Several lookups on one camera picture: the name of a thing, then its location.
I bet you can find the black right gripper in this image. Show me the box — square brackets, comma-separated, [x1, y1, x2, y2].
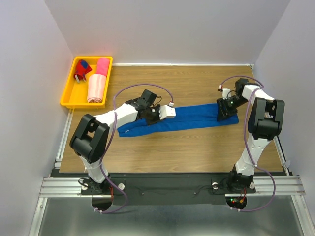
[216, 95, 248, 121]

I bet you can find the blue towel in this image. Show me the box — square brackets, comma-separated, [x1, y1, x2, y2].
[118, 103, 239, 137]

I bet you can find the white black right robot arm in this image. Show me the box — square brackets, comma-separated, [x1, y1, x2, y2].
[217, 76, 285, 192]

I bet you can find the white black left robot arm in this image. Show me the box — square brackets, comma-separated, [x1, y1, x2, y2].
[69, 89, 160, 194]

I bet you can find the light pink rolled towel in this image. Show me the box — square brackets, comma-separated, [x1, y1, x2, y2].
[87, 74, 107, 103]

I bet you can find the hot pink rolled towel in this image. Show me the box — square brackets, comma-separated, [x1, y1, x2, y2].
[96, 58, 110, 76]

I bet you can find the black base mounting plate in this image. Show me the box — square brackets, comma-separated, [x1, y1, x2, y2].
[78, 173, 255, 208]

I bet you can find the yellow plastic tray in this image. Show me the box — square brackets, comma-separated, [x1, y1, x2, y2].
[60, 56, 113, 109]

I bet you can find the red blue patterned cloth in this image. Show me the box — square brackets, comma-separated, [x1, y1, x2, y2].
[74, 59, 92, 83]

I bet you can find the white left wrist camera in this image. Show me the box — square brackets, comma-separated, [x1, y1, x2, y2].
[158, 105, 176, 120]

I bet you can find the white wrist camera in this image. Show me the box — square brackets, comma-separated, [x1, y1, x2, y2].
[158, 105, 176, 120]
[218, 84, 231, 100]

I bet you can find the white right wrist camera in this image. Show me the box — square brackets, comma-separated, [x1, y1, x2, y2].
[218, 84, 231, 100]

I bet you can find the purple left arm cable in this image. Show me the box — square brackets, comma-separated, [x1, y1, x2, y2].
[92, 83, 176, 214]

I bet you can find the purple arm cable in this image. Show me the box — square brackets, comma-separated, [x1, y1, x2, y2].
[219, 75, 276, 212]
[92, 83, 176, 214]

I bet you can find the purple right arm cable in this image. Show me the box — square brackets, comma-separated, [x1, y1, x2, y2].
[219, 75, 276, 212]

